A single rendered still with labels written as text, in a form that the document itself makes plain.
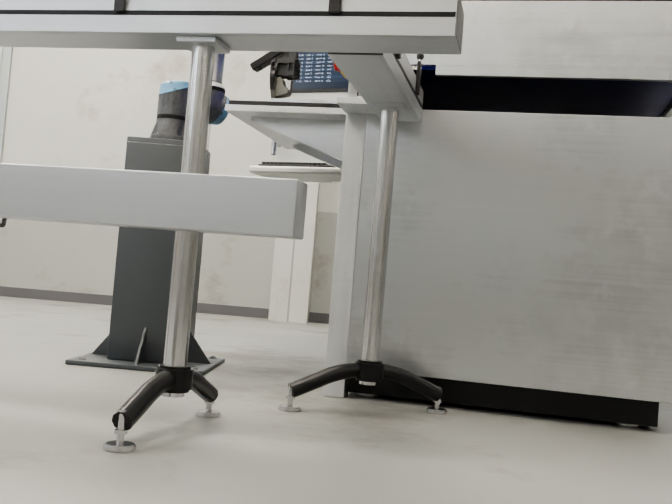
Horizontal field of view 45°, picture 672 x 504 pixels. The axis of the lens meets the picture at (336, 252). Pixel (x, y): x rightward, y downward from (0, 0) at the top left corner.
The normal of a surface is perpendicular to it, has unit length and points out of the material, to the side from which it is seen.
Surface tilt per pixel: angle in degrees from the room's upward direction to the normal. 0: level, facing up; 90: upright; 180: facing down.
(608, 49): 90
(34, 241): 90
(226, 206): 90
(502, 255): 90
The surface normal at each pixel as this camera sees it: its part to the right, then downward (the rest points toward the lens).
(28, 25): -0.22, -0.05
